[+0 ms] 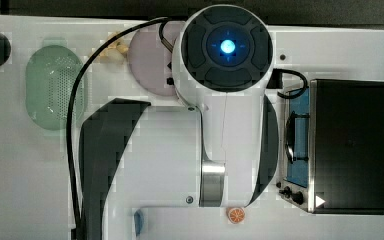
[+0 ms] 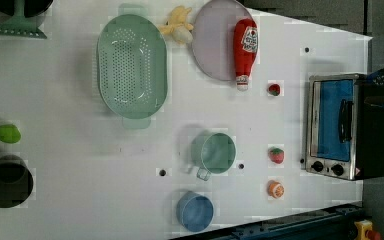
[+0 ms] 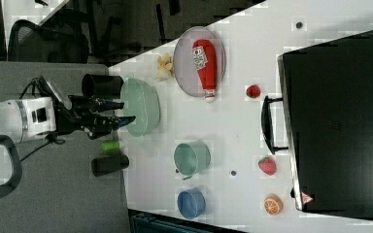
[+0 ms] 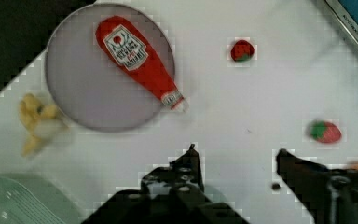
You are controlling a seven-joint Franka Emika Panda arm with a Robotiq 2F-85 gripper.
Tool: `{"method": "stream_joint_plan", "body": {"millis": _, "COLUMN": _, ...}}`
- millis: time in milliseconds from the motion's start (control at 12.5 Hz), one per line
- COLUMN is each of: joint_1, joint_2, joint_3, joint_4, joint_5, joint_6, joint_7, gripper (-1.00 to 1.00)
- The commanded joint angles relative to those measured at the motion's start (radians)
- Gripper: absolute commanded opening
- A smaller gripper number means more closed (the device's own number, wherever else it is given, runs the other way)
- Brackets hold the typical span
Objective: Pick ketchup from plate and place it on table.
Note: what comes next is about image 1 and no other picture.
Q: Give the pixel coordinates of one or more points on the silver black toaster oven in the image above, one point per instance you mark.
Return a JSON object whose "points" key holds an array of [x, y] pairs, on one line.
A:
{"points": [[333, 148]]}

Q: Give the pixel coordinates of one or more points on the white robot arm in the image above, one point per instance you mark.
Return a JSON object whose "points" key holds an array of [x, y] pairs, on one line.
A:
{"points": [[208, 151]]}

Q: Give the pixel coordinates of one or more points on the pink round plate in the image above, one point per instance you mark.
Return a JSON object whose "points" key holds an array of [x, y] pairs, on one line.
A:
{"points": [[150, 61]]}

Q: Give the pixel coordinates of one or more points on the green oval colander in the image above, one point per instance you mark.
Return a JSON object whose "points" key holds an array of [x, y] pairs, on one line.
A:
{"points": [[50, 75]]}

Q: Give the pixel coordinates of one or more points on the orange slice toy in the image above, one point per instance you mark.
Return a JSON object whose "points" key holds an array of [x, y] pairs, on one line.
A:
{"points": [[235, 215]]}

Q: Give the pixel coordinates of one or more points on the blue cup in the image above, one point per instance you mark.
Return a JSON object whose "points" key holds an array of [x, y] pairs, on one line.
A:
{"points": [[138, 222]]}

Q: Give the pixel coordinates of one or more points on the yellow toy banana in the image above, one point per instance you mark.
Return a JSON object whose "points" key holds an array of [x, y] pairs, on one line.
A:
{"points": [[115, 52]]}

